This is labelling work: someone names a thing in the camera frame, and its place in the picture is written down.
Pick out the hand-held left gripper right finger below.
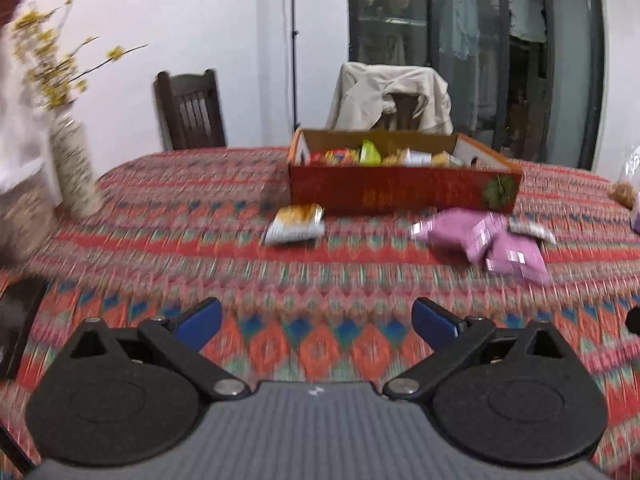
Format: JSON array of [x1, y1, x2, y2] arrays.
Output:
[[381, 296, 577, 403]]

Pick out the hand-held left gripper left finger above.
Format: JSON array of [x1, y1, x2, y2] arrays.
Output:
[[60, 296, 252, 402]]

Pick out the red cardboard box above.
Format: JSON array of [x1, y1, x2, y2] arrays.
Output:
[[287, 127, 524, 215]]

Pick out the orange white cracker packet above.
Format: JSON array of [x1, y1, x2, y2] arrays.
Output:
[[382, 149, 433, 167]]

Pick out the green snack packet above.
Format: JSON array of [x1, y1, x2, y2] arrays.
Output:
[[359, 139, 383, 167]]

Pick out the clear bag of snacks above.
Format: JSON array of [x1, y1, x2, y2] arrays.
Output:
[[609, 146, 640, 209]]

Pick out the pink snack packet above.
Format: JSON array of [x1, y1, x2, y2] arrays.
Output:
[[411, 208, 508, 264], [482, 232, 553, 286]]

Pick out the red patterned tablecloth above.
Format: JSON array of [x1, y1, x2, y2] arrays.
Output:
[[0, 146, 640, 480]]

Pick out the silver orange snack packet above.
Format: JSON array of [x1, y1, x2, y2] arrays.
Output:
[[262, 203, 327, 247]]

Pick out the small white snack packet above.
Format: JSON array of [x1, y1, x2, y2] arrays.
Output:
[[507, 219, 557, 245]]

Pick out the black flat object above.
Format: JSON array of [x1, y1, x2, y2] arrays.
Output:
[[0, 277, 48, 381]]

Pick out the red yellow snack packet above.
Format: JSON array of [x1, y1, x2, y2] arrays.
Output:
[[310, 147, 362, 166]]

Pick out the speckled tall vase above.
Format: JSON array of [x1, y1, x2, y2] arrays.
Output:
[[50, 112, 105, 218]]

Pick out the dark wooden chair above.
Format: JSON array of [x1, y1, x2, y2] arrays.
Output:
[[154, 69, 227, 151]]

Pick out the wooden chair under jacket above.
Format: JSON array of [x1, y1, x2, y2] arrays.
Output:
[[387, 94, 426, 133]]

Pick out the beige jacket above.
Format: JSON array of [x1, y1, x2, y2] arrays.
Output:
[[326, 61, 453, 136]]

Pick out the glass sliding door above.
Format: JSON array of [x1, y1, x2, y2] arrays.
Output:
[[347, 0, 608, 171]]

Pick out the white cloth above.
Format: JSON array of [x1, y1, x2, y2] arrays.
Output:
[[0, 10, 56, 196]]

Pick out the black floor lamp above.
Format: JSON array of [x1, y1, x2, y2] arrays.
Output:
[[289, 0, 301, 131]]

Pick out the yellow flower branches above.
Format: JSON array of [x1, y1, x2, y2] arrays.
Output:
[[12, 0, 149, 111]]

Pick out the hanging pale garment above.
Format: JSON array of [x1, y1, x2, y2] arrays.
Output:
[[439, 0, 482, 60]]

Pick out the hanging white garment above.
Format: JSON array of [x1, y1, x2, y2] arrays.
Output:
[[509, 0, 549, 45]]

